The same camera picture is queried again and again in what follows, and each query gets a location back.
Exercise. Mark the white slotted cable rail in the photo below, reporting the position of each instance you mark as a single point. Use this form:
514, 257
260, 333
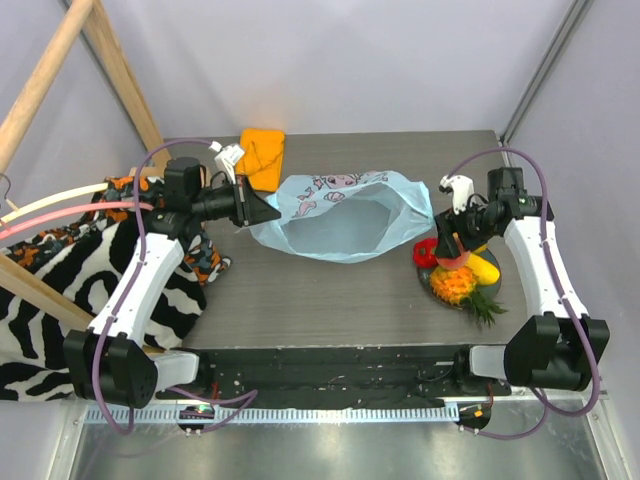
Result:
183, 413

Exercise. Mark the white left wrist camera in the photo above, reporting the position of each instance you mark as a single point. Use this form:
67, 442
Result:
226, 158

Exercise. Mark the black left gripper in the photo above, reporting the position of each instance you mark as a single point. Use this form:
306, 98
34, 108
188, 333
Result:
248, 206

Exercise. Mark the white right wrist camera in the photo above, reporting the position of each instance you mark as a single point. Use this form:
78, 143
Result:
460, 188

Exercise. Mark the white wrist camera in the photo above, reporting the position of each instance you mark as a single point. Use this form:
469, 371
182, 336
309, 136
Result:
226, 158
460, 188

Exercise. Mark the metal wire hanger hook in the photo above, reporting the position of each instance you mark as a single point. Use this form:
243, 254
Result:
6, 185

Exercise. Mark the pink plastic hanger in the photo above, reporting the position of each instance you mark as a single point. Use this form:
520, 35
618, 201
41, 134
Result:
13, 229

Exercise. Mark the wooden rack frame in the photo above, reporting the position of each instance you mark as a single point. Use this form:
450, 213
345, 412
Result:
81, 133

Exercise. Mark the fake red bell pepper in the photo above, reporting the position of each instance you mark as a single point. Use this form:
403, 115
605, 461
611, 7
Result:
423, 253

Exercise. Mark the blue ceramic plate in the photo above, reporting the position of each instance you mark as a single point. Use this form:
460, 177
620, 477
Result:
490, 290

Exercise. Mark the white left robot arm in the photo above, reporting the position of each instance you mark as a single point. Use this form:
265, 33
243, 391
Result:
107, 362

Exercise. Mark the fake peach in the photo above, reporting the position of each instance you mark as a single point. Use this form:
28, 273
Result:
453, 263

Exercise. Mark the light blue plastic bag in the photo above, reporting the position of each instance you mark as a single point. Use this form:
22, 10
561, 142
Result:
346, 218

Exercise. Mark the orange folded cloth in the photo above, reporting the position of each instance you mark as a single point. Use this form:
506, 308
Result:
263, 158

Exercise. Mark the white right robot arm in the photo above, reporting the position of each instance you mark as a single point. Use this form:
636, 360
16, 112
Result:
559, 344

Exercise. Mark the black white zebra blanket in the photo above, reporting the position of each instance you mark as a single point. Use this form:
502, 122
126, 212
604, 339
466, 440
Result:
81, 266

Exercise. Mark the fake pineapple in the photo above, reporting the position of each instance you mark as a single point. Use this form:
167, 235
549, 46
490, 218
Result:
460, 289

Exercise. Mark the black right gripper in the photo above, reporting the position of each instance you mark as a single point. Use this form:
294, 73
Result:
451, 233

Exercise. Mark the cream plastic hanger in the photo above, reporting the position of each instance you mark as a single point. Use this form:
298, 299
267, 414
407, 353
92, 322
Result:
53, 199

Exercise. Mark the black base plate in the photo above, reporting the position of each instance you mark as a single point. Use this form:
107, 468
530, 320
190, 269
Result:
337, 378

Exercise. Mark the fake yellow banana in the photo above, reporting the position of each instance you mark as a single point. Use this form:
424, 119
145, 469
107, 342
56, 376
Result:
485, 272

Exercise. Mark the orange patterned cloth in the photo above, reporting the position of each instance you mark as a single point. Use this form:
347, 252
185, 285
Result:
125, 210

